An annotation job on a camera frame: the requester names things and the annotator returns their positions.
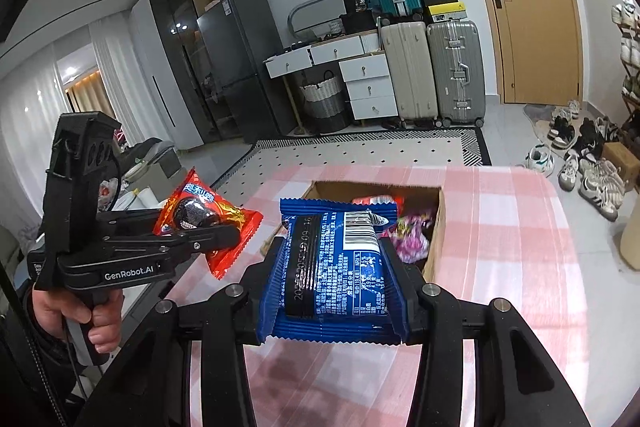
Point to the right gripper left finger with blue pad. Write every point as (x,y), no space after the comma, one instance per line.
(149,381)

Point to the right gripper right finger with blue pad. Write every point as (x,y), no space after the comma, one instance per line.
(516,381)

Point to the red orange oreo snack pack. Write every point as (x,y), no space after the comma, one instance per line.
(195,206)

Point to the purple grape candy bag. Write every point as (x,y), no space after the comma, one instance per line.
(411,236)

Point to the blue oreo cookie pack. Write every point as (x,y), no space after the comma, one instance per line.
(342,299)

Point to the red white balloon snack bag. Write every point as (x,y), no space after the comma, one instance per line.
(384,199)

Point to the person's left hand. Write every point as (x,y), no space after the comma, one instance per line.
(52,307)

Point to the pink checkered tablecloth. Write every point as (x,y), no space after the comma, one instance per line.
(505,237)

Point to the SF cardboard box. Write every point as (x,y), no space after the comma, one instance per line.
(344,226)

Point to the cream trash bin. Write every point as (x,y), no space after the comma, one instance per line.
(630,239)

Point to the pile of sneakers on floor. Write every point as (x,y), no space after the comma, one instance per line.
(571,145)

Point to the small cardboard box on floor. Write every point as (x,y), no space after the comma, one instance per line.
(626,164)

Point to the dark refrigerator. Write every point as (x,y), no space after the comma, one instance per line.
(239,36)

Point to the black glass cabinet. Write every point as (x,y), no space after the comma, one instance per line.
(182,40)

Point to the striped laundry basket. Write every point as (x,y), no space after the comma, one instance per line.
(324,101)

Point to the silver suitcase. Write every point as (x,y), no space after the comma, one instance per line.
(458,71)

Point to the white drawer desk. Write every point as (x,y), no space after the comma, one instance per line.
(355,65)

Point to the arched mirror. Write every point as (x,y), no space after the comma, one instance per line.
(316,20)

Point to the beige suitcase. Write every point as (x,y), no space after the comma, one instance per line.
(409,61)

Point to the wooden shoe rack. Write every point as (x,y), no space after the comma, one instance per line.
(629,56)

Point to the wooden door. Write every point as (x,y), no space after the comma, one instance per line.
(538,50)

